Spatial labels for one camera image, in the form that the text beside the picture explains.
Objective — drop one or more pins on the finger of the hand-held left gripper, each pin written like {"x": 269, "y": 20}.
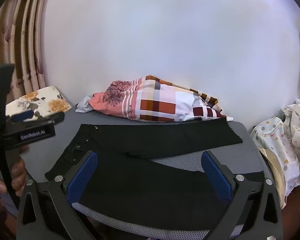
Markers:
{"x": 55, "y": 117}
{"x": 23, "y": 116}

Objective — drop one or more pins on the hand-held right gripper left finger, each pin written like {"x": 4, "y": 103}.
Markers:
{"x": 82, "y": 177}

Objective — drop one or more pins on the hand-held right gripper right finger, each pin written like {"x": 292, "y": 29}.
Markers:
{"x": 215, "y": 177}

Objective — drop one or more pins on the black pants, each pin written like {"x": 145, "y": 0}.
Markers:
{"x": 140, "y": 187}

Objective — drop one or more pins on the person's left forearm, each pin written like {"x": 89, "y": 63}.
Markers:
{"x": 2, "y": 205}

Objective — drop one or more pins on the person's left hand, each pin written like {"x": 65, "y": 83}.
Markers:
{"x": 18, "y": 171}

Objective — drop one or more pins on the floral yellow pillow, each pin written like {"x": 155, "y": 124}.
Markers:
{"x": 47, "y": 100}

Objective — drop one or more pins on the white crumpled cloth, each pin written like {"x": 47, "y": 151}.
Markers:
{"x": 83, "y": 106}

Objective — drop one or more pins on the grey mesh bed mat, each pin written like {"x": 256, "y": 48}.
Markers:
{"x": 242, "y": 132}

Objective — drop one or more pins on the beige straw hat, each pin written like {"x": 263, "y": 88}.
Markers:
{"x": 275, "y": 170}

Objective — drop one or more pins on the beige striped curtain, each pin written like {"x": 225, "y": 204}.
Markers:
{"x": 22, "y": 37}

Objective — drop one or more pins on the white cloth with triangle print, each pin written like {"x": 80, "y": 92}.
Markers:
{"x": 290, "y": 135}

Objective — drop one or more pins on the checkered orange white blanket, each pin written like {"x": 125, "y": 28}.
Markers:
{"x": 160, "y": 100}

